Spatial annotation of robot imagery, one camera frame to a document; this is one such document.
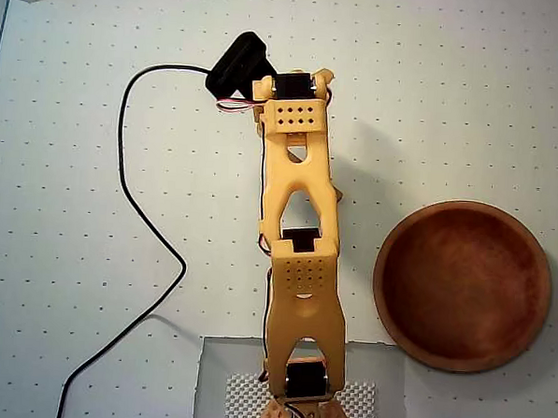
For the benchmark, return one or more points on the grey base plate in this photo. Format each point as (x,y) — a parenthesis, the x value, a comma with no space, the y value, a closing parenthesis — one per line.
(214,365)

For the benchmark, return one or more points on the white textured foam mat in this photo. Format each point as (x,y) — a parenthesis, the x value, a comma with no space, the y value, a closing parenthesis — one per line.
(241,399)

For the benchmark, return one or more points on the round wooden bowl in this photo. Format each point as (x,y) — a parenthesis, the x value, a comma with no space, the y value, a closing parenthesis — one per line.
(462,289)

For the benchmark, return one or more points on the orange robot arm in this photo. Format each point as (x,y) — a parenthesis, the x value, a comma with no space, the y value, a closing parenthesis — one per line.
(298,285)

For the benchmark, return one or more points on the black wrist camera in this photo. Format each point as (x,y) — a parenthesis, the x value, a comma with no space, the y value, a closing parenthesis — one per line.
(235,61)

